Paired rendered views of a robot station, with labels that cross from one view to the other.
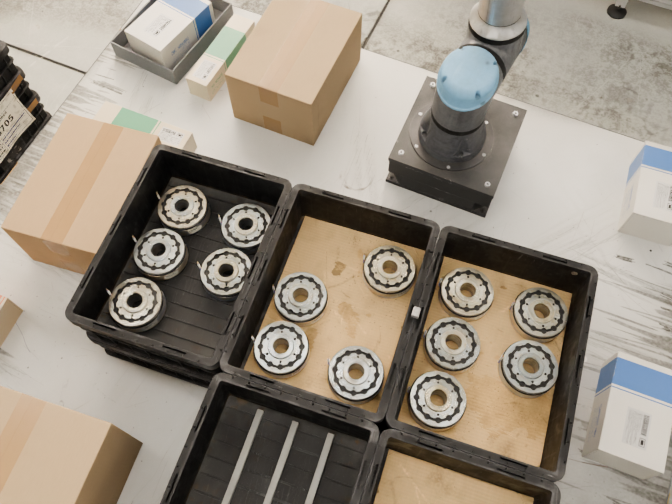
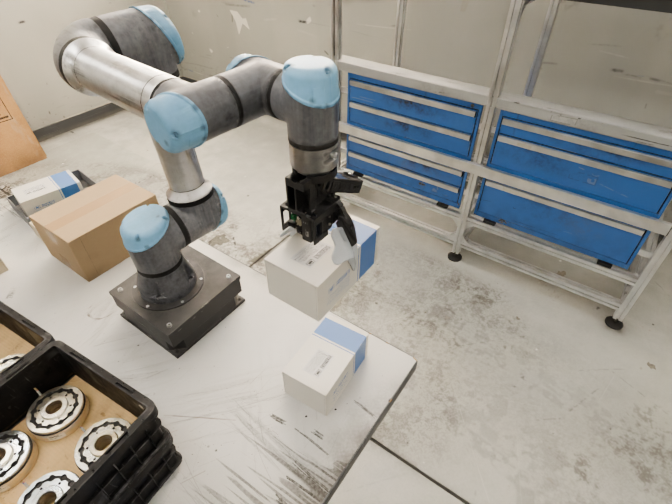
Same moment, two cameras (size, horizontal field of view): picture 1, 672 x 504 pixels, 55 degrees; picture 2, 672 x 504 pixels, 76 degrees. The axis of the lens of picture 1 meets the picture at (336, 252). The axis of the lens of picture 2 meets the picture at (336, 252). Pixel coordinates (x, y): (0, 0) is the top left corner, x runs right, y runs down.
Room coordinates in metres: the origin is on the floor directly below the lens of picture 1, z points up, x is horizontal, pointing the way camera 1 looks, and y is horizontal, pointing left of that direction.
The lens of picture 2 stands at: (0.17, -0.88, 1.65)
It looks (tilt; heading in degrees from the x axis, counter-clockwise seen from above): 41 degrees down; 11
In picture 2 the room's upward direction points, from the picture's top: straight up
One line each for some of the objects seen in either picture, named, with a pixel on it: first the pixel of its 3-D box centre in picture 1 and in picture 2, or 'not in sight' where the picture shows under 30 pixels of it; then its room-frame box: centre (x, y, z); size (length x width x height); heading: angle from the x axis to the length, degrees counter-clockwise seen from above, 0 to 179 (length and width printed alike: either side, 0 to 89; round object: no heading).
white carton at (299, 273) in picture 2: not in sight; (324, 259); (0.76, -0.74, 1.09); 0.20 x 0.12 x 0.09; 156
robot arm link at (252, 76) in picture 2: not in sight; (256, 89); (0.77, -0.63, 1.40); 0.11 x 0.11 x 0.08; 59
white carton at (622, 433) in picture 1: (630, 414); not in sight; (0.26, -0.57, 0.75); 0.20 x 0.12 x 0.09; 158
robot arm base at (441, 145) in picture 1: (455, 122); (163, 271); (0.88, -0.26, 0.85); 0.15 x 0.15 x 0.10
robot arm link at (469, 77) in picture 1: (466, 87); (152, 237); (0.88, -0.27, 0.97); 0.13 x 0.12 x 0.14; 149
